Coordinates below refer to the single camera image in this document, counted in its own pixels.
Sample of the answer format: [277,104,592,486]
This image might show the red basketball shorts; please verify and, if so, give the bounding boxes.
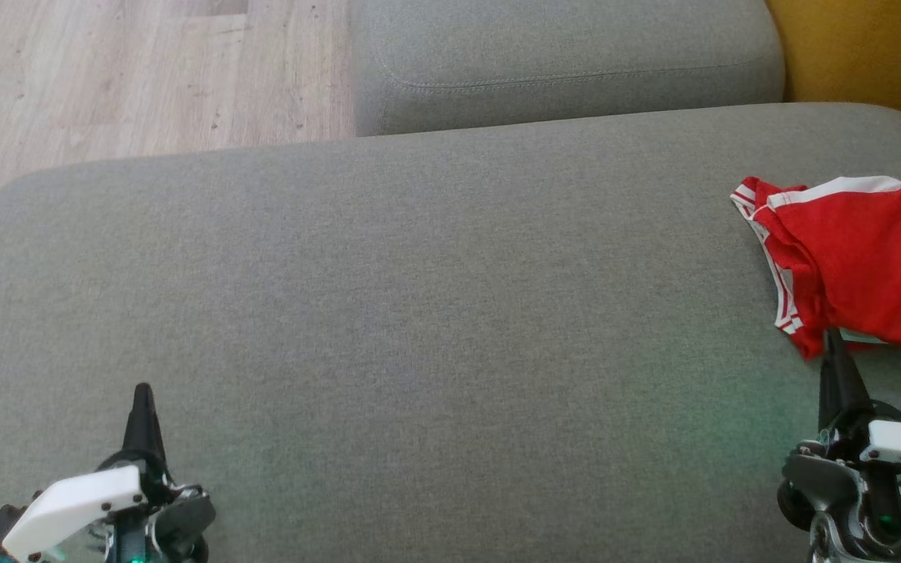
[754,176,901,353]

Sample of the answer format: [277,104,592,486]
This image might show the large grey sofa cushion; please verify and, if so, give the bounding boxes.
[0,102,901,563]

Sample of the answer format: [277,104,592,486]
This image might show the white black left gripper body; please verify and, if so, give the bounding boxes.
[1,457,217,563]

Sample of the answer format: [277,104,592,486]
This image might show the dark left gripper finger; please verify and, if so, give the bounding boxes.
[143,383,170,476]
[122,383,146,468]

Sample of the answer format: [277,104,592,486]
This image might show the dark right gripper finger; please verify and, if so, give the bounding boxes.
[818,328,846,454]
[831,328,874,454]

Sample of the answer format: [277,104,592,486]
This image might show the small grey sofa cushion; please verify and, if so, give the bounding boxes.
[349,0,786,139]

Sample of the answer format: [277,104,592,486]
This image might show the yellow sofa backrest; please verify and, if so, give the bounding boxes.
[763,0,901,145]

